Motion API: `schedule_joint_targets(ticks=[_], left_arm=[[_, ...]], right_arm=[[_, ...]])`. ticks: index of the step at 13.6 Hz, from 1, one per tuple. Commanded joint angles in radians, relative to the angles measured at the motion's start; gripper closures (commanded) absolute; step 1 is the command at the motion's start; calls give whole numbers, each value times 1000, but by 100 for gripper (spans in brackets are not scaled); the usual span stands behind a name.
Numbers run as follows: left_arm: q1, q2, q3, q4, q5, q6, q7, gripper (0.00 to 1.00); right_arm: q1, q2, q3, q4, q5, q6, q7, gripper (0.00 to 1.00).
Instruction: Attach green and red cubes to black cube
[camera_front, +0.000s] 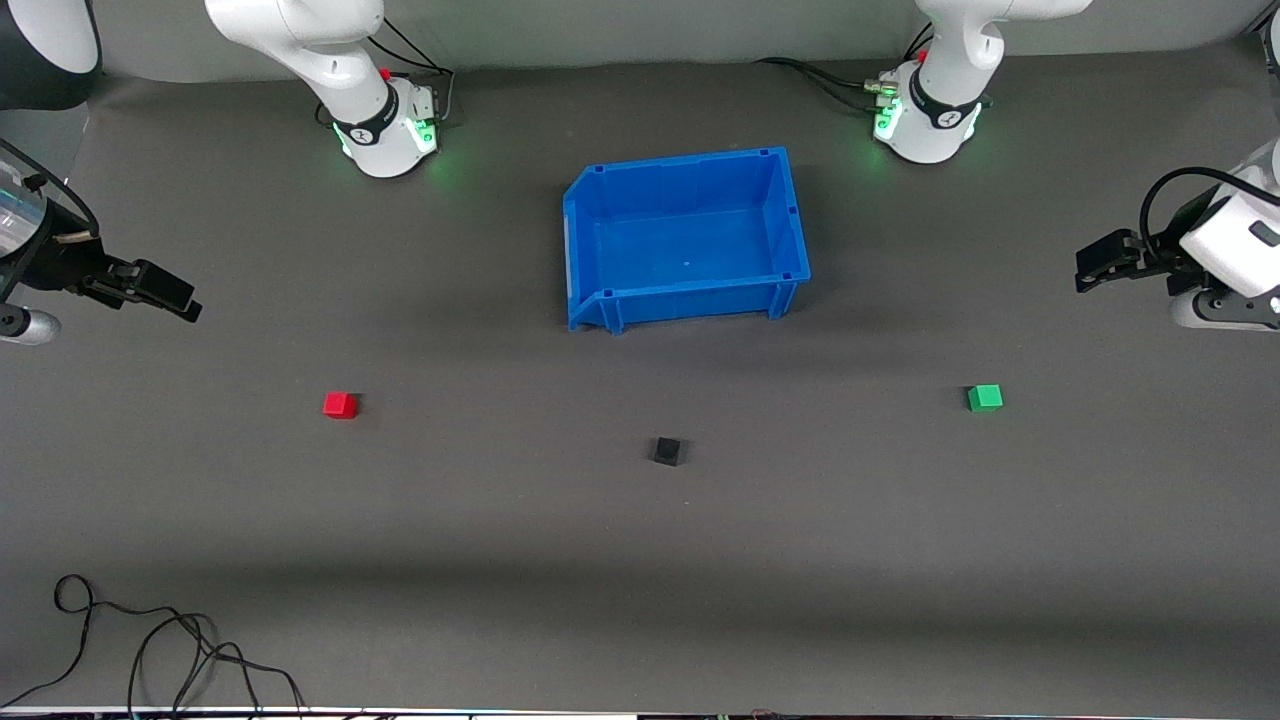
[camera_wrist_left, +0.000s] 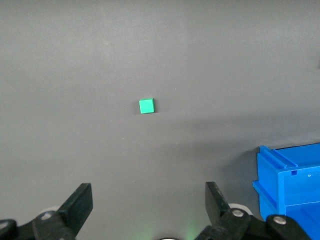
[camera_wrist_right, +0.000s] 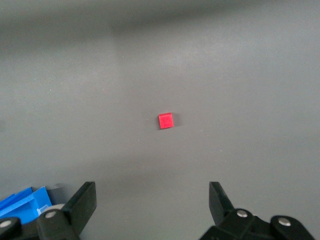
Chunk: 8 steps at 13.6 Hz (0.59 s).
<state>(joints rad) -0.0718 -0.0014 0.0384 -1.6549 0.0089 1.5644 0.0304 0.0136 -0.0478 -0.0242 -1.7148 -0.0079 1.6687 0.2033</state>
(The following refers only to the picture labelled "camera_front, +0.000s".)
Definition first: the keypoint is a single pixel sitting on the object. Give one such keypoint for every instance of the small red cube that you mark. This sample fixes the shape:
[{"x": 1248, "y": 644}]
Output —
[{"x": 340, "y": 405}]

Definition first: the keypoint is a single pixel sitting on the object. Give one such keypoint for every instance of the blue plastic storage bin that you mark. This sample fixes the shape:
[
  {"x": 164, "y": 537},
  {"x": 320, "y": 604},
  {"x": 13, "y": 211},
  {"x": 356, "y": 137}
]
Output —
[{"x": 690, "y": 250}]

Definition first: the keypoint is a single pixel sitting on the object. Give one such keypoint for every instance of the dark grey table mat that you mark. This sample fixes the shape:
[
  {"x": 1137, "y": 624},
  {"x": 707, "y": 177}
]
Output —
[{"x": 500, "y": 520}]

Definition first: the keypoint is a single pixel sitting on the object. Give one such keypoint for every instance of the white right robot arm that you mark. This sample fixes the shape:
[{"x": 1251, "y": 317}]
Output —
[{"x": 300, "y": 50}]

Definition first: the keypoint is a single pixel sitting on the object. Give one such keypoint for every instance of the small green cube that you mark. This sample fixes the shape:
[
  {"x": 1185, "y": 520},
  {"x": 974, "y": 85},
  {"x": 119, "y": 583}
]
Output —
[{"x": 985, "y": 398}]

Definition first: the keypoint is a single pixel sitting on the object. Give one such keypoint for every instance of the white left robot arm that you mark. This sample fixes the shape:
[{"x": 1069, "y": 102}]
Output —
[{"x": 940, "y": 60}]

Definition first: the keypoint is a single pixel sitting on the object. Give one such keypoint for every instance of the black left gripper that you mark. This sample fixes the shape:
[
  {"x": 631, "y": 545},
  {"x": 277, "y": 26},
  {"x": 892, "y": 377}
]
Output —
[{"x": 1163, "y": 253}]

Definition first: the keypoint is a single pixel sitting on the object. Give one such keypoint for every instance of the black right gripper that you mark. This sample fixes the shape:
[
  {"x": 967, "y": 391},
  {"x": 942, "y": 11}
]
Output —
[{"x": 57, "y": 264}]

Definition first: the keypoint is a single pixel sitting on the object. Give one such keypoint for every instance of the small black cube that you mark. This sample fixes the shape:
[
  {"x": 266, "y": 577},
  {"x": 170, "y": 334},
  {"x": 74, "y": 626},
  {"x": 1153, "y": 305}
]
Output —
[{"x": 667, "y": 451}]

